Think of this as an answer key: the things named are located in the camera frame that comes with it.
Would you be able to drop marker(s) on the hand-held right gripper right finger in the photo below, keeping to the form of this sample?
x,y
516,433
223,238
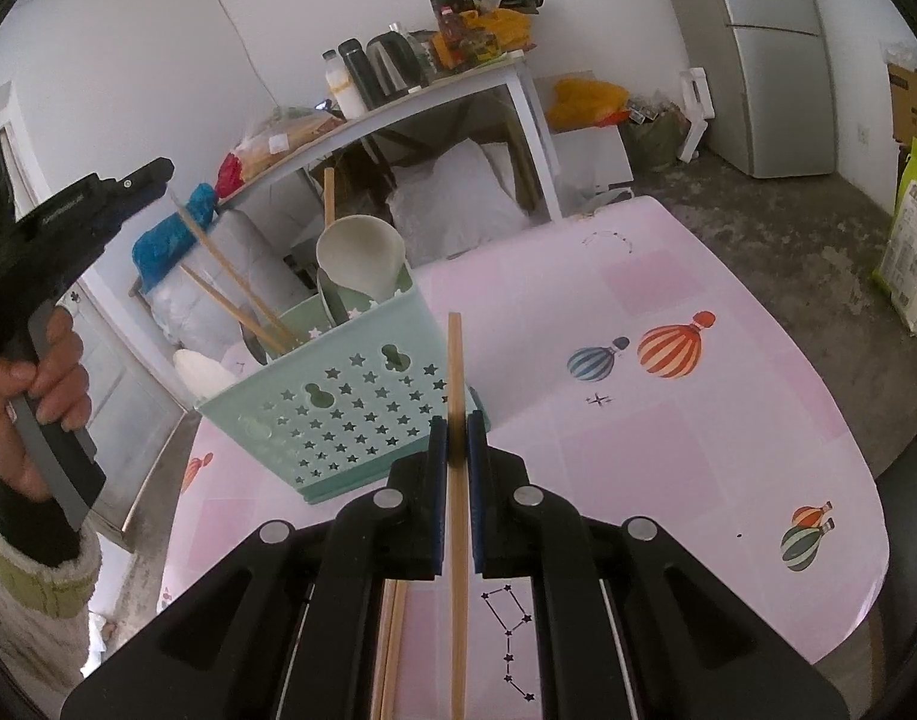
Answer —
x,y
475,495

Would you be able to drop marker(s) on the white side table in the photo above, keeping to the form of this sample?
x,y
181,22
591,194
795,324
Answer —
x,y
458,82

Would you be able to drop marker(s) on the black thermos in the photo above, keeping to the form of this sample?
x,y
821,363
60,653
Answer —
x,y
358,75

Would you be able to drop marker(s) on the white bagged pillow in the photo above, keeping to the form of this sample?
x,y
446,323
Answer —
x,y
458,195

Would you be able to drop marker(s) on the bundle of wooden chopsticks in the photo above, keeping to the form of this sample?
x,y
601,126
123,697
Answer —
x,y
267,244

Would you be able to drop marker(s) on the brown cardboard box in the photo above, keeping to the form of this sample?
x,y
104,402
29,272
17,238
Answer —
x,y
915,101

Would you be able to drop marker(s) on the printed rice sack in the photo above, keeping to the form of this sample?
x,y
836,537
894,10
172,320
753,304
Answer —
x,y
912,240

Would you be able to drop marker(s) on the red plastic bag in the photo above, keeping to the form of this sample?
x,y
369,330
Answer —
x,y
231,176

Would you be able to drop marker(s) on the blue plastic bag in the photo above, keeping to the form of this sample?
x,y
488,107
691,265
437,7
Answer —
x,y
169,240

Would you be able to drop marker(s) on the wall socket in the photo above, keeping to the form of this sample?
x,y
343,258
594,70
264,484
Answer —
x,y
864,135

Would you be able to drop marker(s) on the white flat carton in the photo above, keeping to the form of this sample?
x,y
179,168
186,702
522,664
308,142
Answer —
x,y
586,157

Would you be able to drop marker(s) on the white foam piece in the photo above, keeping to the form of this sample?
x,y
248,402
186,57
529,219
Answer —
x,y
696,112

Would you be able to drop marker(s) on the white rice paddle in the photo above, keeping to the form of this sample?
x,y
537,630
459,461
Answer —
x,y
199,375

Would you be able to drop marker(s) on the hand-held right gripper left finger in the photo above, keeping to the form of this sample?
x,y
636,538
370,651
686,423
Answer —
x,y
437,495

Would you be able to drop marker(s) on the tan wrapped package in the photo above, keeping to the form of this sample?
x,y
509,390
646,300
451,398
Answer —
x,y
278,142

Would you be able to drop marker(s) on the electric kettle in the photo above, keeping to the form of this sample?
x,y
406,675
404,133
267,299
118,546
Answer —
x,y
394,64

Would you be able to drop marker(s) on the person's left hand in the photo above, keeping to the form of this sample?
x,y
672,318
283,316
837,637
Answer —
x,y
5,427

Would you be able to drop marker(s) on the grey refrigerator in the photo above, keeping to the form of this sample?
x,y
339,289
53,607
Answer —
x,y
773,90

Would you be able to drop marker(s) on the green star-hole plastic basket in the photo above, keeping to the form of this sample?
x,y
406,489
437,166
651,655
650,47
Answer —
x,y
398,322

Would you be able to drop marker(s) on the white bottle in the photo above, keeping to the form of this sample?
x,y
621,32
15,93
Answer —
x,y
343,90

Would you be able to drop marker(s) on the yellow plastic bag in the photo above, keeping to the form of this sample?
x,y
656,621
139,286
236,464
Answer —
x,y
586,101

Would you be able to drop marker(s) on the pile of snack packets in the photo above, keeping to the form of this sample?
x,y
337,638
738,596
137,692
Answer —
x,y
481,30

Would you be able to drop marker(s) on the green bag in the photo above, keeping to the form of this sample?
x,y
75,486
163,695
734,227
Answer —
x,y
653,139

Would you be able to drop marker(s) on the person's left forearm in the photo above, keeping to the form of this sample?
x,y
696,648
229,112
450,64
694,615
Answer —
x,y
23,577

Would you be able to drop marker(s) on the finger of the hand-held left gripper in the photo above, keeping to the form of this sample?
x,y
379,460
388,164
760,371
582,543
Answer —
x,y
136,184

